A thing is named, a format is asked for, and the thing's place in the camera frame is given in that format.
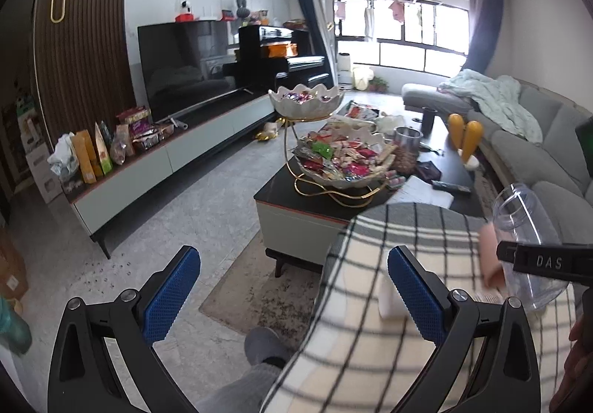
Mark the glass jar of nuts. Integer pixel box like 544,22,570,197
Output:
393,126,423,175

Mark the left navy curtain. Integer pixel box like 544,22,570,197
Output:
298,0,338,86

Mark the light green blanket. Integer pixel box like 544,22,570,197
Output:
437,69,543,145

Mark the grey slippered foot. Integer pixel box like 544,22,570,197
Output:
244,327,291,370

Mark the black remote control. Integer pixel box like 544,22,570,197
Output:
432,181,473,195

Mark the two tier snack bowl stand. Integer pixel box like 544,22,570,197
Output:
268,85,397,208

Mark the person's right hand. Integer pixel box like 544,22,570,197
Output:
549,315,592,412

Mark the black coffee table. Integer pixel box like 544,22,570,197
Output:
253,116,483,277

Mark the black upright piano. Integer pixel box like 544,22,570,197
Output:
222,24,334,92

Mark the grey rabbit plush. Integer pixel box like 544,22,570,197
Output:
236,0,250,20

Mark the black flat television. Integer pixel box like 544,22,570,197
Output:
138,20,256,123

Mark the plaid checkered tablecloth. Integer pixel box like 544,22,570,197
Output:
258,202,578,413

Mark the right navy curtain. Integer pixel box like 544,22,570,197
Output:
463,0,504,74

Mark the clear plastic cup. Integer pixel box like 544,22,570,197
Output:
493,183,568,313

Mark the navy curtain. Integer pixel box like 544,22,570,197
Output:
298,0,338,86
463,0,504,74

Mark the potted plant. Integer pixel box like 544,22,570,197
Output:
368,77,389,93

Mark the white ceramic cup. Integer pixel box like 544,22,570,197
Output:
378,274,409,321

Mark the white air purifier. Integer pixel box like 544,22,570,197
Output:
337,53,353,86

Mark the pink plastic cup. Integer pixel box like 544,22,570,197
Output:
478,222,506,288

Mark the orange snack box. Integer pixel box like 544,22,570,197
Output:
72,130,103,184

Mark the grey sectional sofa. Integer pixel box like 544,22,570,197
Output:
401,70,592,244

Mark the patterned floor rug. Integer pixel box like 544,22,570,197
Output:
200,233,321,350

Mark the long tv cabinet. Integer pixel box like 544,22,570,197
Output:
70,92,274,257

